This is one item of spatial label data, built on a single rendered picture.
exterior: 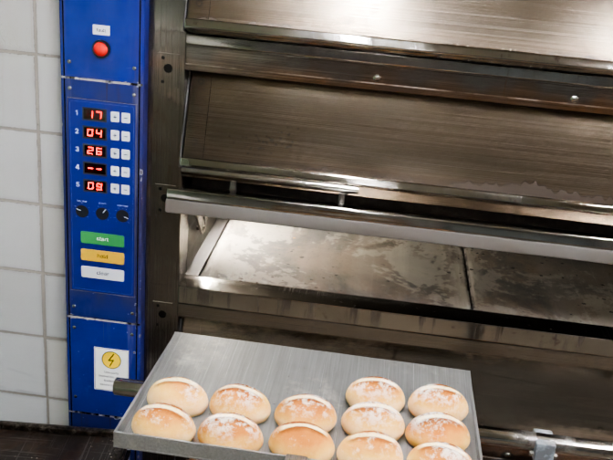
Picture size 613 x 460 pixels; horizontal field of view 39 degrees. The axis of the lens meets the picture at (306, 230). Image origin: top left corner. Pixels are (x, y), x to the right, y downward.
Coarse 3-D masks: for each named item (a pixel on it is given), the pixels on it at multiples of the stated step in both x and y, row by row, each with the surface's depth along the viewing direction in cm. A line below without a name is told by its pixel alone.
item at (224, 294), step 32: (192, 288) 180; (224, 288) 181; (256, 288) 182; (288, 288) 183; (352, 320) 179; (384, 320) 178; (416, 320) 177; (448, 320) 177; (480, 320) 177; (512, 320) 178; (544, 320) 180; (608, 352) 175
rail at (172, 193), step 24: (168, 192) 158; (192, 192) 157; (336, 216) 156; (360, 216) 155; (384, 216) 155; (408, 216) 155; (528, 240) 154; (552, 240) 153; (576, 240) 153; (600, 240) 152
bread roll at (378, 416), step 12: (348, 408) 138; (360, 408) 136; (372, 408) 135; (384, 408) 136; (348, 420) 136; (360, 420) 135; (372, 420) 135; (384, 420) 135; (396, 420) 135; (348, 432) 136; (384, 432) 134; (396, 432) 135
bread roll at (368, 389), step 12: (360, 384) 143; (372, 384) 142; (384, 384) 142; (396, 384) 144; (348, 396) 144; (360, 396) 142; (372, 396) 141; (384, 396) 141; (396, 396) 142; (396, 408) 142
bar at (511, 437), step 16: (128, 384) 146; (480, 432) 142; (496, 432) 142; (512, 432) 142; (528, 432) 143; (544, 432) 144; (528, 448) 142; (544, 448) 141; (560, 448) 141; (576, 448) 141; (592, 448) 141; (608, 448) 141
